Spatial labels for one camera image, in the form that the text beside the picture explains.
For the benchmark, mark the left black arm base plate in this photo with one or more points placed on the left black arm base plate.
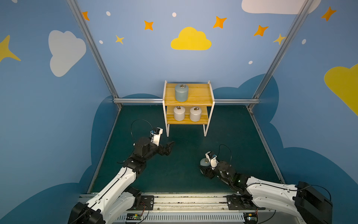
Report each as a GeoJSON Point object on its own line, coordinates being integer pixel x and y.
{"type": "Point", "coordinates": [142, 201]}

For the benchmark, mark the white tea canister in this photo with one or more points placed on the white tea canister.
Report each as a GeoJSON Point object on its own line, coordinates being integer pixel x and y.
{"type": "Point", "coordinates": [195, 114]}
{"type": "Point", "coordinates": [179, 113]}

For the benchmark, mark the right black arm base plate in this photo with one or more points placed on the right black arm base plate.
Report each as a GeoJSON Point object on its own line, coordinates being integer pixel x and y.
{"type": "Point", "coordinates": [236, 202]}

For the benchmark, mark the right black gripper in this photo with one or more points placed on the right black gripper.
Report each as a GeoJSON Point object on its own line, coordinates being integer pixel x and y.
{"type": "Point", "coordinates": [208, 169]}

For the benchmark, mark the circuit board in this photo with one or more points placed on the circuit board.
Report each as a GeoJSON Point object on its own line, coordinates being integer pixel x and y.
{"type": "Point", "coordinates": [250, 218]}
{"type": "Point", "coordinates": [133, 217]}

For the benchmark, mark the aluminium frame post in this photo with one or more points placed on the aluminium frame post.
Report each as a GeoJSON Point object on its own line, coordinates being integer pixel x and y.
{"type": "Point", "coordinates": [76, 11]}
{"type": "Point", "coordinates": [291, 34]}

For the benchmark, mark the right aluminium frame post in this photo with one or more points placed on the right aluminium frame post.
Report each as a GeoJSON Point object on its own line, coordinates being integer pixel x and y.
{"type": "Point", "coordinates": [291, 34]}

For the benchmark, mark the aluminium front rail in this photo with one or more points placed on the aluminium front rail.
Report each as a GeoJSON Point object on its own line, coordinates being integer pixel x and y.
{"type": "Point", "coordinates": [191, 203]}

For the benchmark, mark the grey-green tea canister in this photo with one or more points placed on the grey-green tea canister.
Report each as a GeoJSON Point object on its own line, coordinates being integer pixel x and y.
{"type": "Point", "coordinates": [205, 162]}
{"type": "Point", "coordinates": [181, 92]}

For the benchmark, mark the wooden two-tier shelf white frame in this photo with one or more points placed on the wooden two-tier shelf white frame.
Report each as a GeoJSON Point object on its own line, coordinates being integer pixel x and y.
{"type": "Point", "coordinates": [200, 94]}

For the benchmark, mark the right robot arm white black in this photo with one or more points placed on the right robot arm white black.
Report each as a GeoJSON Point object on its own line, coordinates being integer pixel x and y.
{"type": "Point", "coordinates": [303, 201]}

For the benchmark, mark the rear aluminium frame bar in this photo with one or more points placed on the rear aluminium frame bar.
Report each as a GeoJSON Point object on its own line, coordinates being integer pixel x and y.
{"type": "Point", "coordinates": [157, 101]}

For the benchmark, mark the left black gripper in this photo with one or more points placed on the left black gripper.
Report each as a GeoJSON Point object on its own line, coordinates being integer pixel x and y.
{"type": "Point", "coordinates": [162, 148]}

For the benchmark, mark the right circuit board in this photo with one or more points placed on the right circuit board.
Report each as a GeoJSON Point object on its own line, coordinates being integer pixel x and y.
{"type": "Point", "coordinates": [250, 218]}

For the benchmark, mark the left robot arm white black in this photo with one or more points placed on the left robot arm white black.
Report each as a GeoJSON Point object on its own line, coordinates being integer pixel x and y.
{"type": "Point", "coordinates": [117, 196]}

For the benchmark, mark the left aluminium frame post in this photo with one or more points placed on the left aluminium frame post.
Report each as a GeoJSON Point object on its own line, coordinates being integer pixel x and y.
{"type": "Point", "coordinates": [76, 11]}

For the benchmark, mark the left circuit board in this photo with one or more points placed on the left circuit board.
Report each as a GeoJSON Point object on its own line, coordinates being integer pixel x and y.
{"type": "Point", "coordinates": [133, 217]}

